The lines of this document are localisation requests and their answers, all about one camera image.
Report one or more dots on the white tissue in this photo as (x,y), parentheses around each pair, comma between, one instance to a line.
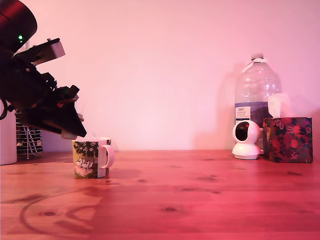
(277,105)

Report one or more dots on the white bottle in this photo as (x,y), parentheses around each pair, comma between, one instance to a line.
(7,140)

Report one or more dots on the white mug with cartoon print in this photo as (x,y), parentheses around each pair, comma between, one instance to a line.
(86,160)

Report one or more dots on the large clear water bottle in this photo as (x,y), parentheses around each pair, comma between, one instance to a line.
(257,85)

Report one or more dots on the small white round camera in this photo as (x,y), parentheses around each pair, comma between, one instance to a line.
(246,147)

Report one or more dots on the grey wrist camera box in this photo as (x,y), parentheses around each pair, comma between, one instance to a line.
(57,48)

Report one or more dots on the floral tissue box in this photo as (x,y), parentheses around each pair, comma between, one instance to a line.
(287,140)

